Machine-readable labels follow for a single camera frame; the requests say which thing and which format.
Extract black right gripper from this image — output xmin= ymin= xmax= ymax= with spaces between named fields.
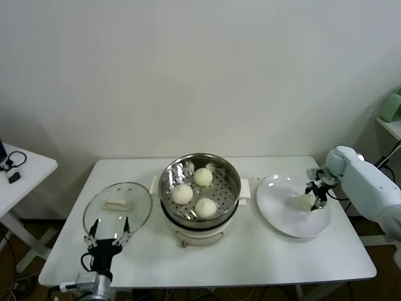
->
xmin=305 ymin=176 xmax=333 ymax=211

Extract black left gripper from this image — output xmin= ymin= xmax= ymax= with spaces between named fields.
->
xmin=83 ymin=216 xmax=130 ymax=277

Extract white steamed baozi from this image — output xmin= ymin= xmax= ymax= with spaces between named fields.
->
xmin=296 ymin=194 xmax=316 ymax=211
xmin=194 ymin=198 xmax=218 ymax=219
xmin=172 ymin=184 xmax=194 ymax=205
xmin=193 ymin=167 xmax=214 ymax=188

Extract stainless steel steamer basket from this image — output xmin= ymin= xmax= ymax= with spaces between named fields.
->
xmin=157 ymin=152 xmax=242 ymax=223

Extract glass pot lid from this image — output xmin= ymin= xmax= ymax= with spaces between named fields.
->
xmin=82 ymin=181 xmax=154 ymax=242

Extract white round plate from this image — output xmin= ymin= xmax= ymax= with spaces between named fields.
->
xmin=256 ymin=174 xmax=331 ymax=238

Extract white electric cooker base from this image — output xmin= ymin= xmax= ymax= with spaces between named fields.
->
xmin=149 ymin=175 xmax=251 ymax=248

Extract white side table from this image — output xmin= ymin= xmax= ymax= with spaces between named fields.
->
xmin=0 ymin=142 xmax=59 ymax=273

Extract white shelf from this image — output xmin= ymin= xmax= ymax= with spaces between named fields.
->
xmin=375 ymin=115 xmax=401 ymax=141

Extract light green container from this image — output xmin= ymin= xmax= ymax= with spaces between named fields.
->
xmin=379 ymin=88 xmax=401 ymax=123

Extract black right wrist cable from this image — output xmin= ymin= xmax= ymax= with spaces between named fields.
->
xmin=327 ymin=184 xmax=350 ymax=201

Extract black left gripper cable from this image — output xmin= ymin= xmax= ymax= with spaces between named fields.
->
xmin=81 ymin=253 xmax=95 ymax=273

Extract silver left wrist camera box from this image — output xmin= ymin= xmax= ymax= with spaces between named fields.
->
xmin=59 ymin=272 xmax=100 ymax=293

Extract black wall cable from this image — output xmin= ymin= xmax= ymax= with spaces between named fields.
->
xmin=374 ymin=147 xmax=396 ymax=176

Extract black floor cable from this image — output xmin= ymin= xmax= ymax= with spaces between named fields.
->
xmin=0 ymin=231 xmax=17 ymax=301

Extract black headphones with cable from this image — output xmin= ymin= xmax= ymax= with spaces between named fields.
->
xmin=0 ymin=151 xmax=27 ymax=172

